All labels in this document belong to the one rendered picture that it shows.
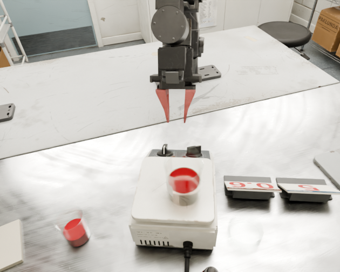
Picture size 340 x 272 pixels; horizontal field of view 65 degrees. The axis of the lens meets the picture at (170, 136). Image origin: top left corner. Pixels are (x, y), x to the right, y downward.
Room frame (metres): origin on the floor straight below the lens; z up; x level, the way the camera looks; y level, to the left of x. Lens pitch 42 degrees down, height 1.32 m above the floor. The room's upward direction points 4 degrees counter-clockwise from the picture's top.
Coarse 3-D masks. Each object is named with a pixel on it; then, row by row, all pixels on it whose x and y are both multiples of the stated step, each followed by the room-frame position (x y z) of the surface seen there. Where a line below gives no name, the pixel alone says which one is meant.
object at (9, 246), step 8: (8, 224) 0.25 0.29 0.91; (16, 224) 0.25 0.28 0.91; (0, 232) 0.24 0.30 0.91; (8, 232) 0.24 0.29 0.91; (16, 232) 0.24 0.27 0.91; (0, 240) 0.22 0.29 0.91; (8, 240) 0.22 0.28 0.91; (16, 240) 0.22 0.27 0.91; (0, 248) 0.21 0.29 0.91; (8, 248) 0.21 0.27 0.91; (16, 248) 0.21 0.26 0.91; (0, 256) 0.20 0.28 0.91; (8, 256) 0.19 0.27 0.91; (16, 256) 0.19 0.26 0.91; (0, 264) 0.18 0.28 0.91; (8, 264) 0.18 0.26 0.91; (16, 264) 0.18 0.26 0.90
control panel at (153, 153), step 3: (153, 150) 0.38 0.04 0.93; (156, 150) 0.38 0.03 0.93; (159, 150) 0.38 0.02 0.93; (168, 150) 0.38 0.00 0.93; (174, 150) 0.38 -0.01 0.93; (150, 153) 0.36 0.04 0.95; (153, 153) 0.36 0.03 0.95; (156, 153) 0.36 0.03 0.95; (204, 153) 0.36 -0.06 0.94; (207, 153) 0.36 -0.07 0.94; (150, 156) 0.35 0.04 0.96; (153, 156) 0.35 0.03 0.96; (156, 156) 0.35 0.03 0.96; (159, 156) 0.35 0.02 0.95; (204, 156) 0.34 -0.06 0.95; (207, 156) 0.34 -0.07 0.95
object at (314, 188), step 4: (284, 184) 0.30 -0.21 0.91; (288, 184) 0.30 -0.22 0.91; (288, 188) 0.27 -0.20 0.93; (292, 188) 0.27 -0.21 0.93; (296, 188) 0.27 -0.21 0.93; (300, 188) 0.27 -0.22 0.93; (304, 188) 0.27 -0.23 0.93; (308, 188) 0.27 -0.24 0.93; (312, 188) 0.27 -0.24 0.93; (316, 188) 0.27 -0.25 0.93; (320, 188) 0.27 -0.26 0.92; (324, 188) 0.27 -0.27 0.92; (328, 188) 0.27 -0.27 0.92; (332, 188) 0.27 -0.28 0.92
